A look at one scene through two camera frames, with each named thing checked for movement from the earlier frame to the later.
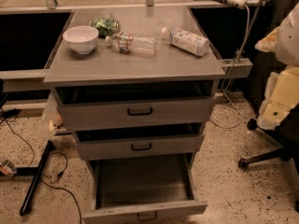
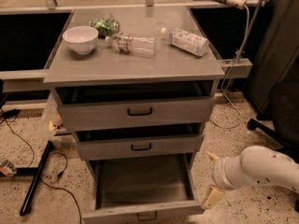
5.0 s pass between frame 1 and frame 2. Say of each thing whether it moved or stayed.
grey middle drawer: stayed
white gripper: moved
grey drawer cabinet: stayed
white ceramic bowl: stayed
